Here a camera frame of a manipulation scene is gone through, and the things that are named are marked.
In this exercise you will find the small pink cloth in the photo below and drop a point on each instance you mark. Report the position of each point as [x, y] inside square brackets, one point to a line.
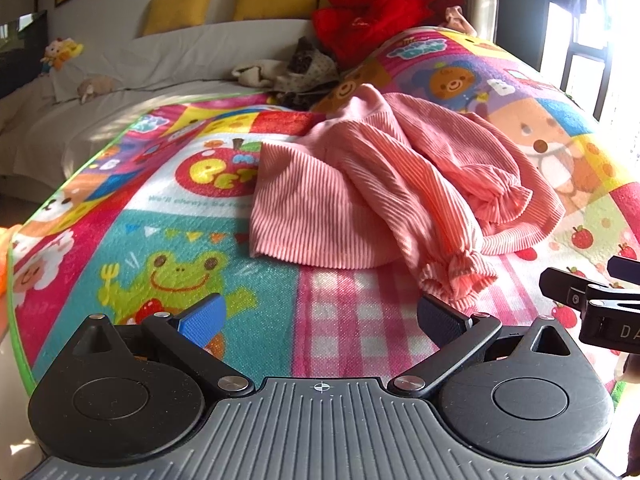
[455, 20]

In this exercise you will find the pink ribbed garment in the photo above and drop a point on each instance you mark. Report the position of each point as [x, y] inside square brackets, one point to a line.
[393, 177]

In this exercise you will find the dark television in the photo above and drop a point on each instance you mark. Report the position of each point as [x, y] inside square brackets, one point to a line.
[23, 42]

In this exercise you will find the red plush cushion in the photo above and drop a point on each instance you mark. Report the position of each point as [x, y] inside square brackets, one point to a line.
[349, 30]

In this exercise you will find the small beige plush toy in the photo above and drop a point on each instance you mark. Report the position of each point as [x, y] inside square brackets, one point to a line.
[95, 86]

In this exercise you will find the colourful cartoon play mat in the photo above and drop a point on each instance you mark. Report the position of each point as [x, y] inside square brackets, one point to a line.
[160, 218]

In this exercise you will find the yellow pillow left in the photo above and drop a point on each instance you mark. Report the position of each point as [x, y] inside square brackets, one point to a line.
[169, 15]

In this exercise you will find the orange object at edge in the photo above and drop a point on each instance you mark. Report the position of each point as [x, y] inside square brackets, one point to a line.
[6, 235]

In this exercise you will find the black window frame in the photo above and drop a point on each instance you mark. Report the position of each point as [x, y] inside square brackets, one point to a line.
[579, 47]

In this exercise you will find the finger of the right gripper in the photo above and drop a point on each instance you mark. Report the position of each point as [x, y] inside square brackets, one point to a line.
[576, 292]
[624, 269]

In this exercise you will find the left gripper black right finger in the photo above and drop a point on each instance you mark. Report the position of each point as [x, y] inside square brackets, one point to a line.
[461, 340]

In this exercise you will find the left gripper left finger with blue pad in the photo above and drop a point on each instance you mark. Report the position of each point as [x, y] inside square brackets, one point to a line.
[180, 341]

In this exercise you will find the yellow plush toy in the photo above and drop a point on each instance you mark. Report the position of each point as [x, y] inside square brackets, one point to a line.
[58, 52]

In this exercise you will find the beige and grey crumpled clothes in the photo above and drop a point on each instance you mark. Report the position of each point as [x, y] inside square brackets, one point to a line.
[299, 83]

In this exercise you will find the grey white sofa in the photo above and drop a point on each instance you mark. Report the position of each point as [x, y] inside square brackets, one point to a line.
[46, 133]

